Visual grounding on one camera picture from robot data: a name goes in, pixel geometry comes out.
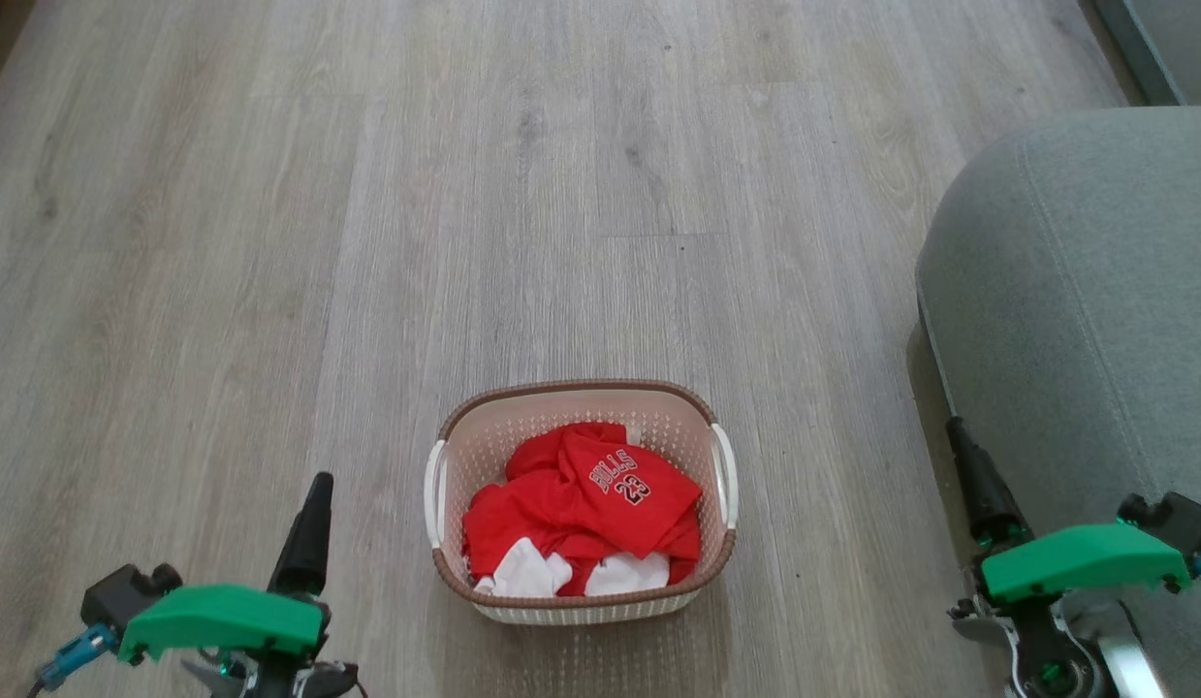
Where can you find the beige perforated laundry basket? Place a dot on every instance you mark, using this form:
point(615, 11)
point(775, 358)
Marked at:
point(581, 402)

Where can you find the grey furniture panel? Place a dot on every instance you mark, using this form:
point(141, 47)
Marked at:
point(1167, 44)

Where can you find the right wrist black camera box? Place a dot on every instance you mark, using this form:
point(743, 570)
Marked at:
point(1177, 519)

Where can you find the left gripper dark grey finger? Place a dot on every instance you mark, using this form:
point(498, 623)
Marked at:
point(304, 543)

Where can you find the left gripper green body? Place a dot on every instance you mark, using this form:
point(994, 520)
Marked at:
point(222, 620)

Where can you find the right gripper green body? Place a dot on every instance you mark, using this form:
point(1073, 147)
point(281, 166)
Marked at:
point(1075, 562)

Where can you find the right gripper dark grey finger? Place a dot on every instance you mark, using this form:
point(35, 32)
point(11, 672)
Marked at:
point(983, 490)

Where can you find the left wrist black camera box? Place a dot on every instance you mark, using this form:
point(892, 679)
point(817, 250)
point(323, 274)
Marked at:
point(125, 593)

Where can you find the red and white garment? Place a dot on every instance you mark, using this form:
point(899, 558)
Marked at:
point(503, 543)

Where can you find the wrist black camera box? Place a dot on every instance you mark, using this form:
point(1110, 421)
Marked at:
point(125, 593)
point(1177, 519)

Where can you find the grey fabric sofa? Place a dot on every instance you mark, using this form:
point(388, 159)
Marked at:
point(1085, 320)

